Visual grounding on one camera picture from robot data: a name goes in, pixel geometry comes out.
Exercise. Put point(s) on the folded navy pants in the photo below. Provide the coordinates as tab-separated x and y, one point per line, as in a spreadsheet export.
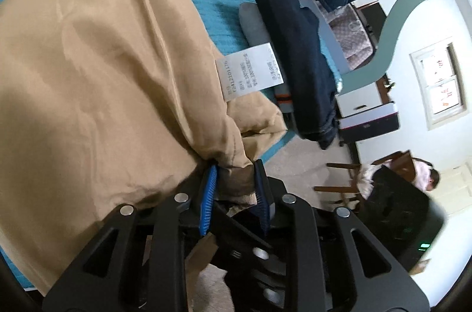
295	57

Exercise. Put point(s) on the tan button jacket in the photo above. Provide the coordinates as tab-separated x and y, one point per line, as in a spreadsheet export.
92	76

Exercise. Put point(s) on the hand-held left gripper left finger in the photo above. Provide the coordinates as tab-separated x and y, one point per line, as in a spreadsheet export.
207	201

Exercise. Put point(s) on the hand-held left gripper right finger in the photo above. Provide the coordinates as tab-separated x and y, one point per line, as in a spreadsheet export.
262	201

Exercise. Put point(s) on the pink patterned cloth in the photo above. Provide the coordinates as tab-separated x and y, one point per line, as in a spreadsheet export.
350	39

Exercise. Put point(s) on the beige fluffy cloth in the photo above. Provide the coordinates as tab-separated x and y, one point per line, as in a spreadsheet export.
365	181

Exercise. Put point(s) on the white framed window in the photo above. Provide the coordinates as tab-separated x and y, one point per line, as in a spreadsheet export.
442	101

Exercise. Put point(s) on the white panel door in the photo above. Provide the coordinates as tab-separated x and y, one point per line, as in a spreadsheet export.
453	194

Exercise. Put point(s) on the wooden chair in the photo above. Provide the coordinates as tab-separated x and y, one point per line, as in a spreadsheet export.
346	168

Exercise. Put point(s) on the teal bunk bed frame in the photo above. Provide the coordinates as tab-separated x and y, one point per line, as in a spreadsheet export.
391	24

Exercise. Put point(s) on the folded grey garment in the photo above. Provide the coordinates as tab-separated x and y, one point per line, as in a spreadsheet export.
254	28

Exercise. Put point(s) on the dark wooden desk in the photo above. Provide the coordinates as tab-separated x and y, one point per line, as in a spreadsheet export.
372	17

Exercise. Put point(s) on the white drawer unit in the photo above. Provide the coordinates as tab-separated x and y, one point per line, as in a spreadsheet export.
359	100

